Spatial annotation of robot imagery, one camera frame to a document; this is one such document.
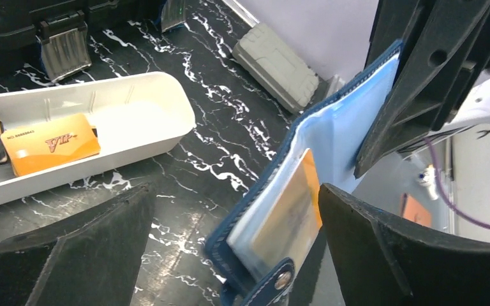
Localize grey pad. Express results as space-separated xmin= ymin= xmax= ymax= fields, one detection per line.
xmin=232 ymin=23 xmax=320 ymax=113

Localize black marbled table mat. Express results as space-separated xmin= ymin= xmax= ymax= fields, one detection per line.
xmin=0 ymin=1 xmax=293 ymax=305

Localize black plastic toolbox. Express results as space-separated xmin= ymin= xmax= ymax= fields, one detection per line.
xmin=0 ymin=0 xmax=186 ymax=82

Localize orange leather wallet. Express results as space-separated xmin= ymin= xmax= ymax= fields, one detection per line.
xmin=401 ymin=193 xmax=432 ymax=228

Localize aluminium frame rail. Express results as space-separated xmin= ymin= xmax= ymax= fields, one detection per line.
xmin=223 ymin=0 xmax=259 ymax=27

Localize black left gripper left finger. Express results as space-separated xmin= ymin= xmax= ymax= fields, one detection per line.
xmin=0 ymin=184 xmax=156 ymax=305

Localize white oblong plastic tray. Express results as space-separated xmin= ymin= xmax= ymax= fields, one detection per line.
xmin=0 ymin=72 xmax=196 ymax=205

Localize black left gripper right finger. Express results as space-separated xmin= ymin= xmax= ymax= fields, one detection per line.
xmin=318 ymin=184 xmax=490 ymax=305

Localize orange card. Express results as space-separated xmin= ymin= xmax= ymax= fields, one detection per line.
xmin=1 ymin=113 xmax=101 ymax=176

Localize blue leather card holder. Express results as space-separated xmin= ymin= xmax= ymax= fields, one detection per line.
xmin=205 ymin=40 xmax=403 ymax=305

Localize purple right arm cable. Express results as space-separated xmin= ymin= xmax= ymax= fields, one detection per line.
xmin=423 ymin=137 xmax=490 ymax=235

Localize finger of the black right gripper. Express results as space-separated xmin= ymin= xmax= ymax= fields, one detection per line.
xmin=354 ymin=1 xmax=490 ymax=177

